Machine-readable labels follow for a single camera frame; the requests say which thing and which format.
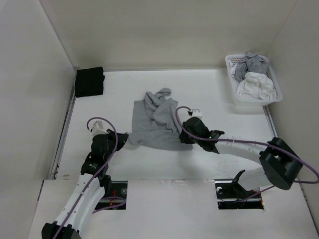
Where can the grey tank top in basket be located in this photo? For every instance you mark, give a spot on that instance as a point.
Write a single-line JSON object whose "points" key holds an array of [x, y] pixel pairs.
{"points": [[251, 63]]}

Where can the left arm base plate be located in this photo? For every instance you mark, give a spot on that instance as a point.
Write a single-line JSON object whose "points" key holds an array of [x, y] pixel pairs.
{"points": [[115, 195]]}

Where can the folded black tank top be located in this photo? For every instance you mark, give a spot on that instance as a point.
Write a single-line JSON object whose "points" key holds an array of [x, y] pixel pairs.
{"points": [[89, 82]]}

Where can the white front cover board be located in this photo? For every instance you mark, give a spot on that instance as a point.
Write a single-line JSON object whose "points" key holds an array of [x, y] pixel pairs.
{"points": [[158, 209]]}

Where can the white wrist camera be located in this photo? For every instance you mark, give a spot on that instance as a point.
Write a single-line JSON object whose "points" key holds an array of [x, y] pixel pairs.
{"points": [[97, 128], [195, 113]]}

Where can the grey tank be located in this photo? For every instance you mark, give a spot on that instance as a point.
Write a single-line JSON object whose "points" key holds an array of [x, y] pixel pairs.
{"points": [[154, 123], [251, 63]]}

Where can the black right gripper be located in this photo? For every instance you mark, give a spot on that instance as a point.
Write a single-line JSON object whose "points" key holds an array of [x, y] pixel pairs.
{"points": [[184, 138]]}

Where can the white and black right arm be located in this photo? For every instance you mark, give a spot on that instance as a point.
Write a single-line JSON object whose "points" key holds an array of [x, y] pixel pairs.
{"points": [[277, 164]]}

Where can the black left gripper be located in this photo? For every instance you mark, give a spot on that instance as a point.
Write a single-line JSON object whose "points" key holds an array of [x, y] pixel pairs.
{"points": [[121, 139]]}

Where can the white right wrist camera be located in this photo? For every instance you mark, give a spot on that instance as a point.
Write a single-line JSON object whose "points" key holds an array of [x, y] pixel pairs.
{"points": [[195, 113]]}

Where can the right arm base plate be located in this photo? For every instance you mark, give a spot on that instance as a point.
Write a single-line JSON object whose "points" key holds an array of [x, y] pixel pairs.
{"points": [[229, 199]]}

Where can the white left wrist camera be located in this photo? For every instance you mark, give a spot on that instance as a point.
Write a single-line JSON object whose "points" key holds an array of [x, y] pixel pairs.
{"points": [[97, 128]]}

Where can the aluminium table edge rail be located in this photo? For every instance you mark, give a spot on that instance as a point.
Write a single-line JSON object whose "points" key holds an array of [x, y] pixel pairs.
{"points": [[55, 161]]}

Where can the white tank top in basket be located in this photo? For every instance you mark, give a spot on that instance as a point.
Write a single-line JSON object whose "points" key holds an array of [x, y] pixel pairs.
{"points": [[255, 85]]}

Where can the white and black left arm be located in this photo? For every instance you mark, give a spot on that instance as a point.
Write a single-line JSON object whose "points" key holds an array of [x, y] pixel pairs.
{"points": [[92, 192]]}

